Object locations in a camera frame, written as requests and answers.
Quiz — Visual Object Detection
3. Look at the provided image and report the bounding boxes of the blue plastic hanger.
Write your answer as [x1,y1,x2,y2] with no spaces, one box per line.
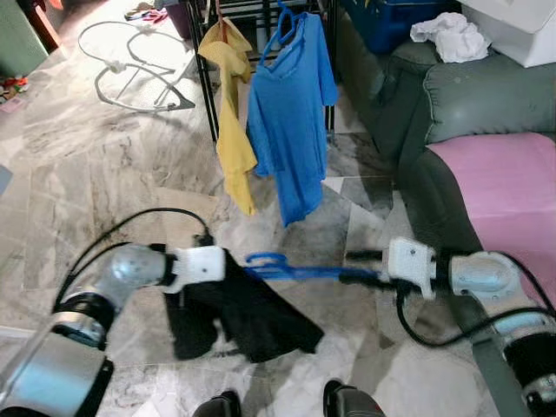
[263,2,307,55]
[244,251,387,285]

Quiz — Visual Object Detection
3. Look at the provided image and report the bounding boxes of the black garment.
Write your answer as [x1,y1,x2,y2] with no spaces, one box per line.
[162,249,326,364]

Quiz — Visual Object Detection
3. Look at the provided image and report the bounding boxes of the pink blanket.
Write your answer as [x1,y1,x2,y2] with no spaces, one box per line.
[427,131,556,307]

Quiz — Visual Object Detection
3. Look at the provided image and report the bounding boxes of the blue shirt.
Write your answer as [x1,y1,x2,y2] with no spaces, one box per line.
[246,12,340,228]

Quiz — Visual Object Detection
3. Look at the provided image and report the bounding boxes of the yellow shirt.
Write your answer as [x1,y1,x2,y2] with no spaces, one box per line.
[197,17,260,218]

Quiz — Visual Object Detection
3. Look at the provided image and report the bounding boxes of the grey-green sofa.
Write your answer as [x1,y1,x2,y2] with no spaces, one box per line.
[334,9,556,292]

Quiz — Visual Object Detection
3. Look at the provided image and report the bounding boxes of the black clothes rack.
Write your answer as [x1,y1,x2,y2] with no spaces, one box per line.
[186,0,338,145]

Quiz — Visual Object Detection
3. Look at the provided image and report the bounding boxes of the crumpled white cloth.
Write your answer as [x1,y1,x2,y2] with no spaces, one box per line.
[409,11,492,65]

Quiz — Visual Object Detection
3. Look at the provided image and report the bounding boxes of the dark blue storage bin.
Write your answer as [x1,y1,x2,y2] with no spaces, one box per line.
[339,0,463,56]

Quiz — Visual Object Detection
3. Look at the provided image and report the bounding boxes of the white box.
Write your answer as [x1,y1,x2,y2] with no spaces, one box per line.
[459,0,556,70]

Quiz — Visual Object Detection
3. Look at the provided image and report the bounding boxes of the green cabinet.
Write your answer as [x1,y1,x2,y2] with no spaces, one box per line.
[0,0,50,79]

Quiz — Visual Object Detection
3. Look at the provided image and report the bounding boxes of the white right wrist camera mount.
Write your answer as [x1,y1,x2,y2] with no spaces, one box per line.
[386,237,438,302]

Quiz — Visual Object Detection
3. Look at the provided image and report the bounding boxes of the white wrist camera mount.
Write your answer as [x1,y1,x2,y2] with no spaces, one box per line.
[163,245,228,295]
[386,237,438,302]

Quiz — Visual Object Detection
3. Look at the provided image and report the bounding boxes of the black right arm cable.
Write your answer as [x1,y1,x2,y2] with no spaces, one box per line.
[395,250,556,350]

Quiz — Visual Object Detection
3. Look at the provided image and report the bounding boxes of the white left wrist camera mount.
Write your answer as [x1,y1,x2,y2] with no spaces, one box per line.
[163,245,228,295]

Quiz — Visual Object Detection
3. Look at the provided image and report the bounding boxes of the white tubular bouncer frame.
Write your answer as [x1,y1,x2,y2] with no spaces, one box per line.
[77,18,197,114]

